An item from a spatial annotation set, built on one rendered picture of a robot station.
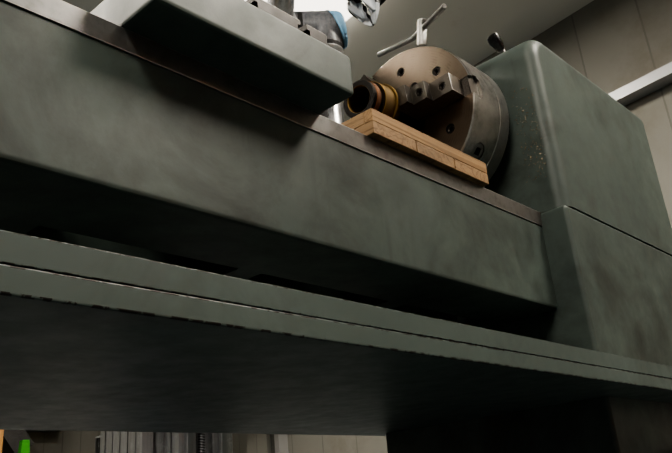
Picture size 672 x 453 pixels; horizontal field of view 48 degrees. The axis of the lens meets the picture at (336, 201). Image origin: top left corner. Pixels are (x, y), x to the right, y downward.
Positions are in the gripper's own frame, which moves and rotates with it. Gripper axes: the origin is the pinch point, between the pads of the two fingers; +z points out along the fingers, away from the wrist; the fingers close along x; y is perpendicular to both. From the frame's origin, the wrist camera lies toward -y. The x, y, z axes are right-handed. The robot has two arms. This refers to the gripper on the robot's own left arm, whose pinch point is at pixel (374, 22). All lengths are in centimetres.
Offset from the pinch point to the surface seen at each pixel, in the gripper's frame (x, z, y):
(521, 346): 16, 91, 31
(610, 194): 18, 51, -33
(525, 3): -25, -184, -248
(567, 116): 21.9, 37.7, -19.9
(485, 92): 16.1, 35.4, 0.8
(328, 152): 10, 62, 48
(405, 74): 4.5, 22.8, 5.3
